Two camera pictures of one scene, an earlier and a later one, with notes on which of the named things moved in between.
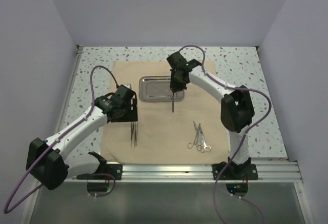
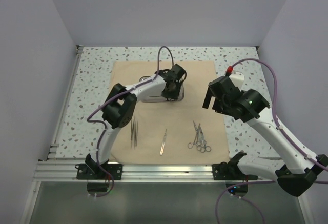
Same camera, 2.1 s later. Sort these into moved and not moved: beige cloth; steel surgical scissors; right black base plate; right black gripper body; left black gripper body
Moved: left black gripper body; right black gripper body
Not moved: beige cloth; right black base plate; steel surgical scissors
